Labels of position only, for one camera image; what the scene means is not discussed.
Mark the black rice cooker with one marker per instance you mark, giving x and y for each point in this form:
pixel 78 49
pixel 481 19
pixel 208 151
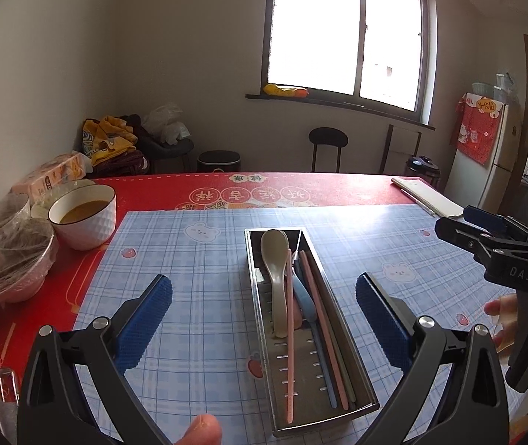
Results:
pixel 424 171

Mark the blue spoon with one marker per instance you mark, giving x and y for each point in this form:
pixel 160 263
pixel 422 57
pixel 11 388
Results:
pixel 303 296

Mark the tissue pack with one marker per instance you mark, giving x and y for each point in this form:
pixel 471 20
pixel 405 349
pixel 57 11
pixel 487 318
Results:
pixel 51 176

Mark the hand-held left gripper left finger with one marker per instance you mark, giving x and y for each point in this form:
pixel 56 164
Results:
pixel 146 324

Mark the red printed tablecloth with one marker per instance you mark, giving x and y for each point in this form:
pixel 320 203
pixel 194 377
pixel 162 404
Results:
pixel 152 190

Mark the beige spoon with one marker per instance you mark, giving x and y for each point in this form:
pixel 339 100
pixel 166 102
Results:
pixel 273 250

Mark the clear lighter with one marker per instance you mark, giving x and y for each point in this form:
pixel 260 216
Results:
pixel 2 389

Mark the dark folding frame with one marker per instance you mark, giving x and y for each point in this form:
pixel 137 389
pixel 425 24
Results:
pixel 389 148

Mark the yellow item on sill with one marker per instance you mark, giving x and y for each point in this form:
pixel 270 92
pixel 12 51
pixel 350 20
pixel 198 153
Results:
pixel 282 90

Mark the window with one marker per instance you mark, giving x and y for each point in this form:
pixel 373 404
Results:
pixel 315 28

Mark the dark armchair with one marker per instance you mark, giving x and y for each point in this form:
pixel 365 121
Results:
pixel 171 150

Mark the beige notebook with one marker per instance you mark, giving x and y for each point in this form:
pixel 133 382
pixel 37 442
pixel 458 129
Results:
pixel 431 197

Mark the white fridge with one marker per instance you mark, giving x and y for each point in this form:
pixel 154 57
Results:
pixel 500 171

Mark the plastic-wrapped bowl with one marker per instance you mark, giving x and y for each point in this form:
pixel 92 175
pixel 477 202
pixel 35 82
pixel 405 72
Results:
pixel 0 215
pixel 13 264

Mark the red printed cloth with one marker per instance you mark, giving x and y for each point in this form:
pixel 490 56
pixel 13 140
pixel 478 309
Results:
pixel 477 130

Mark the pen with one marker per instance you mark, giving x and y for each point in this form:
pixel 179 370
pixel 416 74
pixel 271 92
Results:
pixel 414 201

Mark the stainless steel utensil tray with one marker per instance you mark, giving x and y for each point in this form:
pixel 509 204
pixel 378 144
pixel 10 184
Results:
pixel 303 366

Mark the dark blue chopstick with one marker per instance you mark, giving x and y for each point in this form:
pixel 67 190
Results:
pixel 326 380

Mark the pink spoon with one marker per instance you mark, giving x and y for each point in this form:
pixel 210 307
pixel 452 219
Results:
pixel 295 317

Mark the clear plastic bag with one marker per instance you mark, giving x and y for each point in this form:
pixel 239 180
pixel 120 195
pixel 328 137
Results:
pixel 164 123

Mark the dark window sill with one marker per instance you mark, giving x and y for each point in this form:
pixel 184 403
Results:
pixel 338 104

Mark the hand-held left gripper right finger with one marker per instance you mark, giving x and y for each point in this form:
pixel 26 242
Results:
pixel 382 324

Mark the green chopstick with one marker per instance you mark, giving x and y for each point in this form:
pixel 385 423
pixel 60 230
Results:
pixel 348 389

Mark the clear plastic containers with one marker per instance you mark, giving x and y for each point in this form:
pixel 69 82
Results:
pixel 495 88

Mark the black round-back chair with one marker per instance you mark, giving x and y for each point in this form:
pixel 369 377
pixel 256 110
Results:
pixel 328 138

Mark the person's right hand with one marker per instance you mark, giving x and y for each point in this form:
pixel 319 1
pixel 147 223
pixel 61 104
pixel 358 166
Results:
pixel 505 310

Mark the pile of clothes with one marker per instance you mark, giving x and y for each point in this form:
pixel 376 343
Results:
pixel 111 143

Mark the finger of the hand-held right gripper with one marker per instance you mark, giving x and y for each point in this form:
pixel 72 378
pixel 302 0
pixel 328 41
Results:
pixel 491 220
pixel 461 234

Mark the white bowl with soup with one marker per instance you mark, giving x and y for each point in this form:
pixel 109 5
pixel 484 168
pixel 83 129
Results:
pixel 88 231

